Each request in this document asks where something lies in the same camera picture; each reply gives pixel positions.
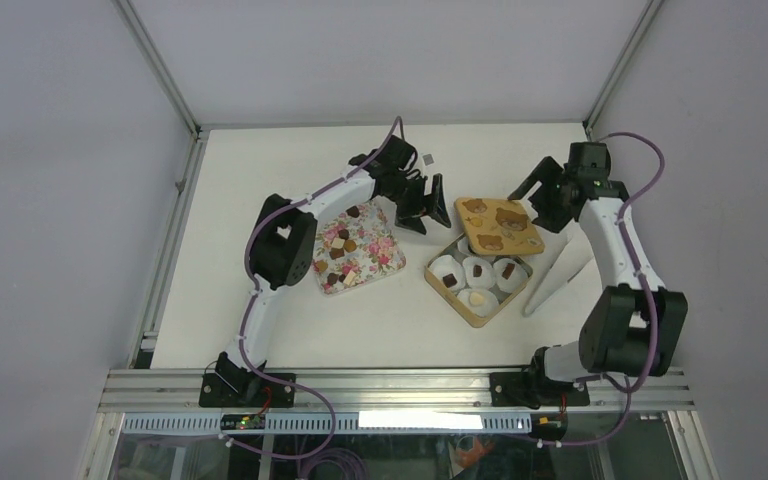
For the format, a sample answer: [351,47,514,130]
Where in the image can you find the white paper cup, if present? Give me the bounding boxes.
[456,235,478,257]
[457,288,499,318]
[492,257,530,294]
[462,256,496,289]
[429,255,466,292]

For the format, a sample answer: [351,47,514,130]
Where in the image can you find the dark square chocolate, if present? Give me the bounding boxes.
[441,274,458,289]

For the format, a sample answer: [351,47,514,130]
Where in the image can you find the white rectangular chocolate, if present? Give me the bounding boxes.
[342,270,357,288]

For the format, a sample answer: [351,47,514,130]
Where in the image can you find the gold square tin box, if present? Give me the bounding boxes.
[424,235,534,328]

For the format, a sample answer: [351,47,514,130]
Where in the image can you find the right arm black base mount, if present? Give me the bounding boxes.
[489,347,590,410]

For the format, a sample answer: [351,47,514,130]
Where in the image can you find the floral rectangular tray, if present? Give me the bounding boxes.
[311,201,407,295]

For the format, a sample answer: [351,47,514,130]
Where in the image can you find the white dome chocolate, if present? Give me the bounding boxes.
[468,292,486,307]

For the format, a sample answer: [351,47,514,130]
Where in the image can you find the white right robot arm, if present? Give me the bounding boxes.
[509,141,688,405]

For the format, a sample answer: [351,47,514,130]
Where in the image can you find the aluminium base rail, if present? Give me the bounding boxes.
[97,368,697,413]

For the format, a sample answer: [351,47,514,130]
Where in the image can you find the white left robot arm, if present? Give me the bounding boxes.
[214,135,452,406]

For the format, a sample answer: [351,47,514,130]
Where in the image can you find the silver square tin lid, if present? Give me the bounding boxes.
[454,197,545,256]

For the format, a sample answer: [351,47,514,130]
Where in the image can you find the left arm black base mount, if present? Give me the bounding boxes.
[198,352,295,408]

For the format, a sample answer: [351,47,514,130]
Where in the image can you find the white slotted cable duct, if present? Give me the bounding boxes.
[122,409,532,436]

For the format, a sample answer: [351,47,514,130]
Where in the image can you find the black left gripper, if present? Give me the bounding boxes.
[386,173,449,235]

